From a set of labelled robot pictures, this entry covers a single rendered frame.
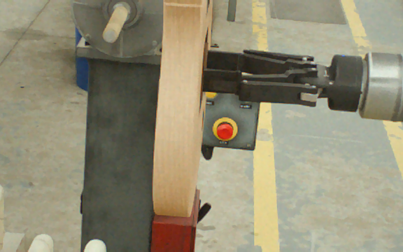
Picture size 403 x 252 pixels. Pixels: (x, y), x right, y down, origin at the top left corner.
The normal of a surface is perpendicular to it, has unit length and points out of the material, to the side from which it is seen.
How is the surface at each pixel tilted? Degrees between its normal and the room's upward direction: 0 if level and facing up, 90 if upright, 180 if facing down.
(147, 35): 95
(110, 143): 90
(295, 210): 0
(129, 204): 90
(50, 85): 0
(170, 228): 90
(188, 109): 68
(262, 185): 0
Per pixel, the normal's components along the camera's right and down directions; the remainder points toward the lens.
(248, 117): -0.04, 0.37
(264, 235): 0.09, -0.93
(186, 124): -0.04, 0.12
